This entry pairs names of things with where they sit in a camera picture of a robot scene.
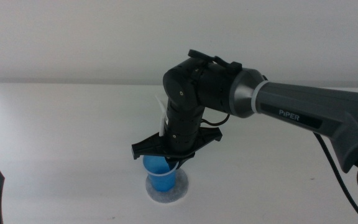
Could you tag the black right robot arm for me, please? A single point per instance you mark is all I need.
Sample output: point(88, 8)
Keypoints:
point(306, 105)

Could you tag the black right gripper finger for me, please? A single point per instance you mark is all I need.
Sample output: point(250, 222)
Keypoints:
point(171, 163)
point(186, 159)

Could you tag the round grey felt cup mat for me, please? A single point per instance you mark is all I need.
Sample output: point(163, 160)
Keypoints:
point(180, 189)

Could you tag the white backdrop board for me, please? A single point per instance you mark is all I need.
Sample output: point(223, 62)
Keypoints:
point(104, 37)

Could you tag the blue plastic cup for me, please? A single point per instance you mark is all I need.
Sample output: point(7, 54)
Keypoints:
point(160, 179)

